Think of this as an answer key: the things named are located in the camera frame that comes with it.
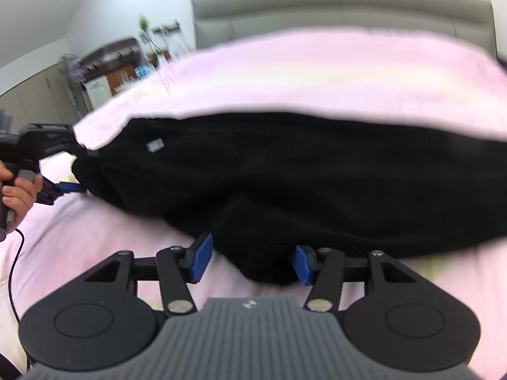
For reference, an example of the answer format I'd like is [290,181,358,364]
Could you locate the black pants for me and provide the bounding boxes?
[71,111,507,286]

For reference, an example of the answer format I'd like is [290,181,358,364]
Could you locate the green potted plant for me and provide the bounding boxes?
[137,15,153,44]

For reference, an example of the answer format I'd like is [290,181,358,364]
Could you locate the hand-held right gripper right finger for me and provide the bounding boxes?
[291,244,420,313]

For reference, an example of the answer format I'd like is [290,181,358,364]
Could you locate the brown wooden desk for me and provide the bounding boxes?
[79,37,161,96]

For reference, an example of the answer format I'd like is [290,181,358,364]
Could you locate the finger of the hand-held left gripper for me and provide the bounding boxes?
[55,139,99,162]
[36,173,87,206]

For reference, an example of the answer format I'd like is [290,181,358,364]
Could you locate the person's left hand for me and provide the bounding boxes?
[0,163,43,232]

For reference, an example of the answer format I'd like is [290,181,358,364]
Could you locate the grey wardrobe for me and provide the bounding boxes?
[0,61,82,135]

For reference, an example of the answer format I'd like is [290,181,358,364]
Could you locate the grey bed headboard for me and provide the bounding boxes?
[191,0,499,56]

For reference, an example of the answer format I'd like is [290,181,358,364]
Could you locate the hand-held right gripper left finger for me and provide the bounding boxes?
[82,233,215,318]

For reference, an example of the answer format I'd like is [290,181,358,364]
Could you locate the standing fan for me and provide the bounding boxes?
[59,53,86,105]

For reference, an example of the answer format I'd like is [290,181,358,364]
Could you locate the white small cabinet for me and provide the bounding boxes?
[84,76,112,108]

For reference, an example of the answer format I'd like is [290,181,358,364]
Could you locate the pink blanket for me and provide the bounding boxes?
[0,28,507,380]

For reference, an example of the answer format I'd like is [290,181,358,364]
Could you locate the black cable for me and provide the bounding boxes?
[8,227,33,373]

